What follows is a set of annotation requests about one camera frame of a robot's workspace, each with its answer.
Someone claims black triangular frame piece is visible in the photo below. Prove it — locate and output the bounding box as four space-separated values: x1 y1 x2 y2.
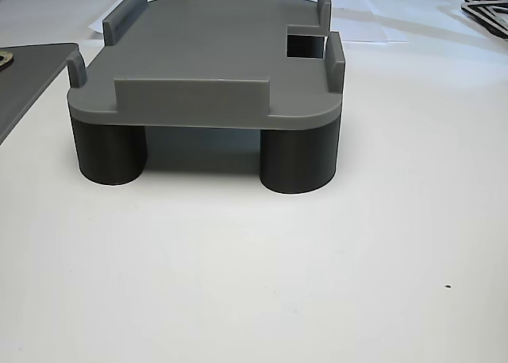
460 0 508 42

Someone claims grey holder with black legs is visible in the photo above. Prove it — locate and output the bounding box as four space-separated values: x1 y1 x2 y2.
65 0 346 195

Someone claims grey flat tray plate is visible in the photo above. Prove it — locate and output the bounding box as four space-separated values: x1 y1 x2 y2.
0 42 79 145

